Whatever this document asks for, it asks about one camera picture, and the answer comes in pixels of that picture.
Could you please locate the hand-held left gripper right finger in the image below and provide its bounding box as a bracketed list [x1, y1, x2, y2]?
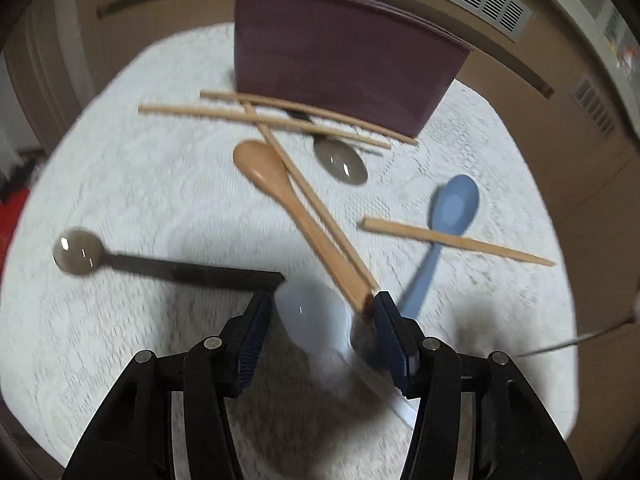
[374, 291, 583, 480]

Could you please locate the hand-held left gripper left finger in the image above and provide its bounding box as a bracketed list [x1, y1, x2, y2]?
[65, 290, 275, 480]

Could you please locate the white plastic spoon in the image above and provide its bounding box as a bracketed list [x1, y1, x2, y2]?
[274, 280, 417, 428]

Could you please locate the wooden chopstick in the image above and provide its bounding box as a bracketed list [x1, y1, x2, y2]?
[138, 104, 392, 150]
[242, 101, 381, 293]
[362, 217, 557, 267]
[200, 90, 419, 147]

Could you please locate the blue plastic spoon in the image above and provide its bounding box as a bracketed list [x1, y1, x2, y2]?
[399, 175, 481, 322]

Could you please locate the tan wooden spoon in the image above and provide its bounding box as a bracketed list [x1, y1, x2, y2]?
[232, 140, 373, 313]

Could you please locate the translucent grey oval spoon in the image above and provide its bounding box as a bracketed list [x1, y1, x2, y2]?
[290, 110, 369, 186]

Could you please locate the round grey spoon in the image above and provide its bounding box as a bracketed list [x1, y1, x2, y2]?
[52, 229, 286, 291]

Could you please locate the purple utensil holder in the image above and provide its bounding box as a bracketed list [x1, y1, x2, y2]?
[234, 0, 473, 138]

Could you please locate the white lace tablecloth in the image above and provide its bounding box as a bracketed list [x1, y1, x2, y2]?
[0, 22, 583, 480]

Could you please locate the red floor mat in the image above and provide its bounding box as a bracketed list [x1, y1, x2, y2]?
[0, 195, 21, 271]

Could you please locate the small grey vent grille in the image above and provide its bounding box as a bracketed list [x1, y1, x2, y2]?
[571, 75, 619, 137]

